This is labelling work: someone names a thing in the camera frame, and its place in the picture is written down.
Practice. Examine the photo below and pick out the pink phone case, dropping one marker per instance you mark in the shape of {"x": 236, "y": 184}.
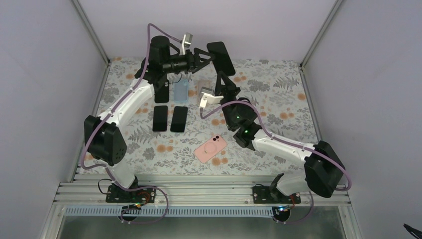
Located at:
{"x": 210, "y": 148}

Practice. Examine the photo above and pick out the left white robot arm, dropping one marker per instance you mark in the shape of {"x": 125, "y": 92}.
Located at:
{"x": 103, "y": 138}

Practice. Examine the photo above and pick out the aluminium corner frame post right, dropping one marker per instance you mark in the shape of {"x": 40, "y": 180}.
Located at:
{"x": 327, "y": 22}

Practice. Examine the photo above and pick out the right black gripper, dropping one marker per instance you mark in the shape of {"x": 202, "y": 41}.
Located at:
{"x": 229, "y": 88}

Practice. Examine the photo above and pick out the black smartphone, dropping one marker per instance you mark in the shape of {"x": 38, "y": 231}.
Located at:
{"x": 222, "y": 61}
{"x": 160, "y": 118}
{"x": 179, "y": 118}

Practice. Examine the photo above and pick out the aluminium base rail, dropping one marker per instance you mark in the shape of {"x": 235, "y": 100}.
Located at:
{"x": 182, "y": 190}

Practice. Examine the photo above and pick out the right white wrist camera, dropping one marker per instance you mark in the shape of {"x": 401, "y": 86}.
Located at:
{"x": 207, "y": 97}

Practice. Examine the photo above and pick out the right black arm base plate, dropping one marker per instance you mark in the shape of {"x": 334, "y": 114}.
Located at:
{"x": 268, "y": 195}

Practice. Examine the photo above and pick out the aluminium corner frame post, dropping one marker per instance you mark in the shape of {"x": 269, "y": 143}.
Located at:
{"x": 91, "y": 32}
{"x": 327, "y": 22}

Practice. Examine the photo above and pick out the light blue phone case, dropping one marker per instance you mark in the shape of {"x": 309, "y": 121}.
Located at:
{"x": 181, "y": 90}

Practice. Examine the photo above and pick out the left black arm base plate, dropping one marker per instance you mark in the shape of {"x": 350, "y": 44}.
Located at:
{"x": 116, "y": 195}

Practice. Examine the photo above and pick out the black phone case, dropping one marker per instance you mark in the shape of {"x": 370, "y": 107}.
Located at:
{"x": 162, "y": 95}

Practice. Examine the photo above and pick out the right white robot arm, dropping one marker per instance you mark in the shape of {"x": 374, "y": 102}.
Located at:
{"x": 323, "y": 169}

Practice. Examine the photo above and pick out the floral patterned table mat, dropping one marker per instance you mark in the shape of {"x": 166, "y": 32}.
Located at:
{"x": 274, "y": 87}

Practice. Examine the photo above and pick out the aluminium corner frame post left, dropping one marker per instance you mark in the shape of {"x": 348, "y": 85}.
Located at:
{"x": 91, "y": 32}

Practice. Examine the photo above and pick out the grey slotted cable duct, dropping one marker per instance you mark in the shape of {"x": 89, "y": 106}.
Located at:
{"x": 175, "y": 211}

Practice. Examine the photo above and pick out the beige phone case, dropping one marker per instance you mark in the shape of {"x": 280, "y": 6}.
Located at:
{"x": 203, "y": 86}

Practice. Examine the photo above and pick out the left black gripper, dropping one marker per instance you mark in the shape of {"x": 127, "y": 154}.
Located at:
{"x": 192, "y": 61}

